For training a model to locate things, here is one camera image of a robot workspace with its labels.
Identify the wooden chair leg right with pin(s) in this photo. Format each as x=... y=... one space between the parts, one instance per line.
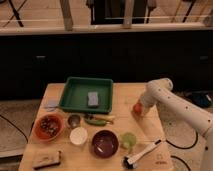
x=128 y=14

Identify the dark purple bowl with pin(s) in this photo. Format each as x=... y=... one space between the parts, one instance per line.
x=104 y=144

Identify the orange bowl with beans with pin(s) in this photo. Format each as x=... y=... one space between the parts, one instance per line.
x=48 y=127

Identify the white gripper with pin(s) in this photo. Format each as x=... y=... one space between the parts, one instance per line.
x=147 y=100

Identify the green chili pepper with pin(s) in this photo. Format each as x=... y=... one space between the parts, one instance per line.
x=95 y=122

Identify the green plastic tray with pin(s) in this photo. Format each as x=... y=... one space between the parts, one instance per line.
x=75 y=95

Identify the brown scrub sponge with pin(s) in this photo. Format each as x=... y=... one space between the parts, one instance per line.
x=42 y=160

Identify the small metal cup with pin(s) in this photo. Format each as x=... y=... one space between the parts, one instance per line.
x=74 y=121

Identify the white handled black brush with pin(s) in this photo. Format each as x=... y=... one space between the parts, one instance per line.
x=130 y=161

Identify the red apple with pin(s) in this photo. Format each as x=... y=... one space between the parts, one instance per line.
x=137 y=108

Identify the green plastic cup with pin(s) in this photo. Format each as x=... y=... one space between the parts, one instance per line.
x=128 y=140

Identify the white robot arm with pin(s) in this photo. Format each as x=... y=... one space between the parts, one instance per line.
x=160 y=90

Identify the wooden chair leg left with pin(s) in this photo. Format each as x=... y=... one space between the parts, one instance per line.
x=66 y=13

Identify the grey blue sponge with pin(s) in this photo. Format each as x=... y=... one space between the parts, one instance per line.
x=92 y=99

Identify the white paper cup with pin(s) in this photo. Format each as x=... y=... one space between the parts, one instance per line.
x=78 y=136

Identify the wooden chair leg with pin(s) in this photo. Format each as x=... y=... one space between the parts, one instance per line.
x=128 y=14
x=66 y=13

